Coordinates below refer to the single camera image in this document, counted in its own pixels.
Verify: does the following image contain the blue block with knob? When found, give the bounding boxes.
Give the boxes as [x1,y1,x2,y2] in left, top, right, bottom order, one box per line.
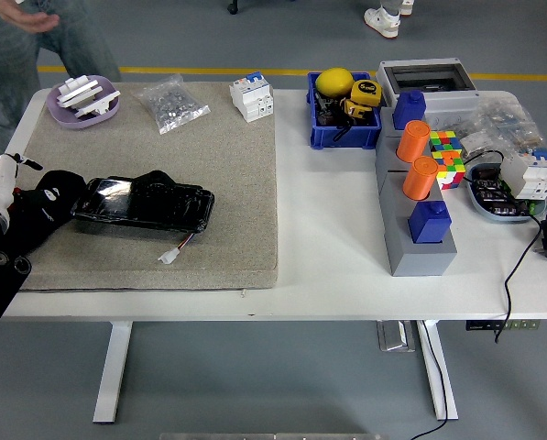
[407,200,453,245]
[391,89,428,132]

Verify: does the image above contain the metal floor plate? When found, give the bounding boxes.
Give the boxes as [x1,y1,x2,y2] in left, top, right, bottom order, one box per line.
[376,320,417,353]

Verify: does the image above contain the orange cylinder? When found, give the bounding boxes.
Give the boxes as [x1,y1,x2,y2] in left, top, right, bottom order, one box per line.
[401,155,440,202]
[395,120,432,164]

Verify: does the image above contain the black floor cable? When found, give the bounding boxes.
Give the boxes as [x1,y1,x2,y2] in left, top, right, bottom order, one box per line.
[409,320,449,440]

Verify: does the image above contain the clear bags of parts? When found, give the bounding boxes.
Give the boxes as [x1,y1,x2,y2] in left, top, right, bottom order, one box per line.
[455,91,545,160]

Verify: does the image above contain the grey electrical enclosure box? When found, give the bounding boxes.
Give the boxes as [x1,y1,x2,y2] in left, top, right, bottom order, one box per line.
[376,57,481,132]

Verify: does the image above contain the blue-grey dish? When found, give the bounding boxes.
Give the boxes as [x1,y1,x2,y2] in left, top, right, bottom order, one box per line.
[465,162,547,225]

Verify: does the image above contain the blue plastic bin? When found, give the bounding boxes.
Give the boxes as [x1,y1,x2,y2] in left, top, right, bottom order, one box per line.
[306,71,384,150]

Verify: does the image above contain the wide grey holder block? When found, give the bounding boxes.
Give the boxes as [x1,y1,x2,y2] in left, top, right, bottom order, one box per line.
[379,170,458,278]

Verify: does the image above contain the white plastic clip part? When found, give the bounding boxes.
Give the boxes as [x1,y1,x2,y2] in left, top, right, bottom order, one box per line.
[58,76,104,110]
[73,89,122,118]

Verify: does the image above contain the white table leg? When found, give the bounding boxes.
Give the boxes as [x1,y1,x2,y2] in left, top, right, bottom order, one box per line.
[416,319,460,422]
[92,320,134,424]

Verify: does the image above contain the thin black adapter cable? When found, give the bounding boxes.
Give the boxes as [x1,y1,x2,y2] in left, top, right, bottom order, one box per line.
[463,149,547,345]

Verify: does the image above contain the person's right hand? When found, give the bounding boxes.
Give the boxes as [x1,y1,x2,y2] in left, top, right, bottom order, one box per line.
[0,6,60,35]

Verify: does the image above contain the white connector with coloured wires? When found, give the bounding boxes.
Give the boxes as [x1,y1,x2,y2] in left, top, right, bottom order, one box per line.
[157,232,196,266]

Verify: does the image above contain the small colourful puzzle cube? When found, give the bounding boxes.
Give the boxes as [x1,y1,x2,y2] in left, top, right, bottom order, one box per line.
[427,129,464,155]

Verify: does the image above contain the purple dish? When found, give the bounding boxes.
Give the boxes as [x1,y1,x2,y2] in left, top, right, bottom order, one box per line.
[46,74,121,131]

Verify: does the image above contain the black electronic components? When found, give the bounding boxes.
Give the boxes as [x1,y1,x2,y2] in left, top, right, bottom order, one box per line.
[473,167,531,216]

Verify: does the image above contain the yellow lemon-shaped ball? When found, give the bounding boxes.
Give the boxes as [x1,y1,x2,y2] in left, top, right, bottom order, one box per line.
[314,67,356,98]

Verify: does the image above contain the person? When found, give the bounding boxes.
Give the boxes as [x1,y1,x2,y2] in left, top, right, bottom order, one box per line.
[363,0,415,39]
[0,0,122,160]

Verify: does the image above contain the black table control panel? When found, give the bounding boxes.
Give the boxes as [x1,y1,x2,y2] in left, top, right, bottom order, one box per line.
[465,319,542,332]

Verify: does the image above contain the dark brown tool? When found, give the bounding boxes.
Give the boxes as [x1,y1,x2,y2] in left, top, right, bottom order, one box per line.
[315,90,347,128]

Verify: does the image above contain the grey-brown mat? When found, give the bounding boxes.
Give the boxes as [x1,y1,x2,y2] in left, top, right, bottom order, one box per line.
[18,81,281,292]

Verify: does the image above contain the large colourful puzzle cube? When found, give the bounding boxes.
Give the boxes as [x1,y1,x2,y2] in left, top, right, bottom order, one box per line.
[431,149,467,191]

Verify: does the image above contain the large yellow tape measure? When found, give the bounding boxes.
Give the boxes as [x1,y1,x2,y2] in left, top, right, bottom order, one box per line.
[349,78,383,109]

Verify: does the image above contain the white blue circuit breaker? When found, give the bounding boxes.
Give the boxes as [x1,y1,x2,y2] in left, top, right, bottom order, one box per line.
[228,71,275,124]
[499,148,547,202]

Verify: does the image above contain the glossy black panel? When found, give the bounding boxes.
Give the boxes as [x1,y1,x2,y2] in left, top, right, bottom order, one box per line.
[70,170,216,236]

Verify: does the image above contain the clear bag of screws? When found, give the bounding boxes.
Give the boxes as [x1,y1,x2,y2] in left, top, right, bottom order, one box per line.
[130,72,212,136]

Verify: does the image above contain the small yellow tape measure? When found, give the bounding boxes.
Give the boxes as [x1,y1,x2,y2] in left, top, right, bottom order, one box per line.
[340,97,373,124]

